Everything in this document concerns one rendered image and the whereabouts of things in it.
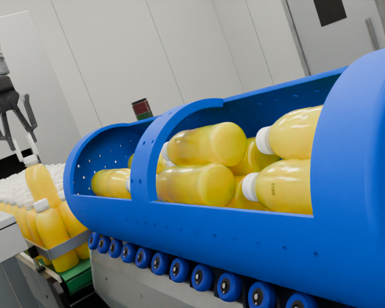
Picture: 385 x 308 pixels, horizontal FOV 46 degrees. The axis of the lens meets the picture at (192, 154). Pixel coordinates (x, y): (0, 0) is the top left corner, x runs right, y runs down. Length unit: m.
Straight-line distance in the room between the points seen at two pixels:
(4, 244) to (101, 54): 4.63
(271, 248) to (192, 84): 5.68
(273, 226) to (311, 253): 0.05
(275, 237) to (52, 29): 5.33
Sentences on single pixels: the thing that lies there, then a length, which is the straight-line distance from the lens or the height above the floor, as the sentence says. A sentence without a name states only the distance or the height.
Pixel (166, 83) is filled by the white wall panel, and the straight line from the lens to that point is 5.99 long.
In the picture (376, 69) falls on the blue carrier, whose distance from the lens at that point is 0.44.
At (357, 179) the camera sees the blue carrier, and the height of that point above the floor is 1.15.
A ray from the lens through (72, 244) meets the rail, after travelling 1.30.
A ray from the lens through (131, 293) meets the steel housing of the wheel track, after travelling 1.07.
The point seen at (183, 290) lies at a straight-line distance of 0.84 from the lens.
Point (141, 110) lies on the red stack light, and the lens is 1.69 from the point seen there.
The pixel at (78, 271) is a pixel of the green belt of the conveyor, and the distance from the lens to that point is 1.30.
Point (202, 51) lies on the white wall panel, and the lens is 6.30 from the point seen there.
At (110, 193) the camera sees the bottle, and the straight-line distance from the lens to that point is 1.01.
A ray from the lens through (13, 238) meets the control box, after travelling 1.29.
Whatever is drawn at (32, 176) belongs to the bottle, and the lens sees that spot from 1.35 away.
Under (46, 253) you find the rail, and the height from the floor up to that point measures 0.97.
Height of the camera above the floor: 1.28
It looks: 9 degrees down
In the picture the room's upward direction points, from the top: 21 degrees counter-clockwise
